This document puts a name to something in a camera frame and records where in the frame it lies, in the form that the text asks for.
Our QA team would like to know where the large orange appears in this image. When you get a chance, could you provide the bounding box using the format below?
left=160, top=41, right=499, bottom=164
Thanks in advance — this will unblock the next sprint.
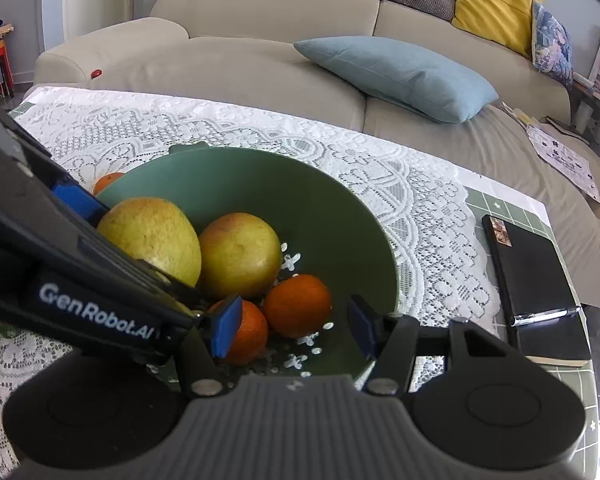
left=211, top=298, right=268, bottom=366

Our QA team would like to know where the yellow-green pear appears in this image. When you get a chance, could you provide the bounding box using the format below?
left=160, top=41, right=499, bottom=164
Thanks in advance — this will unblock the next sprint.
left=97, top=197, right=201, bottom=287

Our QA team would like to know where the small orange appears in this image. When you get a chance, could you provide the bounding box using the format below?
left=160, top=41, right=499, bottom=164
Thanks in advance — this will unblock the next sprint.
left=262, top=274, right=332, bottom=339
left=93, top=172, right=123, bottom=195

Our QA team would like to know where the small orange behind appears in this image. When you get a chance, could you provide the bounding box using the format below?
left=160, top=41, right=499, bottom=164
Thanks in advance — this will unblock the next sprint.
left=93, top=172, right=123, bottom=195

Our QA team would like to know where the yellow-red apple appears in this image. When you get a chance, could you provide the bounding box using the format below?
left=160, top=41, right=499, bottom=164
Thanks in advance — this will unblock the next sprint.
left=199, top=212, right=283, bottom=298

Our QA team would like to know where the white lace tablecloth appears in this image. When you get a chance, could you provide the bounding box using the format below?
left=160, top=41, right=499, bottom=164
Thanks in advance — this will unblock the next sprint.
left=0, top=84, right=552, bottom=478

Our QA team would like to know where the green bowl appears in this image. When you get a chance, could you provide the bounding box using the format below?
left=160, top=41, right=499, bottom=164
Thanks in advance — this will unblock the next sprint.
left=98, top=143, right=399, bottom=379

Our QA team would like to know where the black notebook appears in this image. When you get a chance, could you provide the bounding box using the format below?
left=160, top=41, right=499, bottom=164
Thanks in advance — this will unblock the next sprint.
left=482, top=214, right=591, bottom=367

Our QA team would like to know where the beige sofa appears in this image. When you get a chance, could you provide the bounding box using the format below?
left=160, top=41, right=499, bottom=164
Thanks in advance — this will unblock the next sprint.
left=34, top=0, right=600, bottom=308

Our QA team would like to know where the patterned paper sheet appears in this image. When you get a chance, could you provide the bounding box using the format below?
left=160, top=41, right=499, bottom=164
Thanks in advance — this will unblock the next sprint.
left=526, top=126, right=600, bottom=204

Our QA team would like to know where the light blue cushion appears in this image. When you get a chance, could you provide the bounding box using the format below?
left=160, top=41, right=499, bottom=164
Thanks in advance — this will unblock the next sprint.
left=294, top=36, right=498, bottom=124

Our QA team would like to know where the blue patterned cushion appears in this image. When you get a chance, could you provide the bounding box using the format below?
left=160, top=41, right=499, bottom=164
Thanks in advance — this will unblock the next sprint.
left=531, top=0, right=573, bottom=90

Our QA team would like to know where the yellow cushion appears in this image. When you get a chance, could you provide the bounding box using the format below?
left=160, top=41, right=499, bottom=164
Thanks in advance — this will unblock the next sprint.
left=452, top=0, right=543, bottom=58

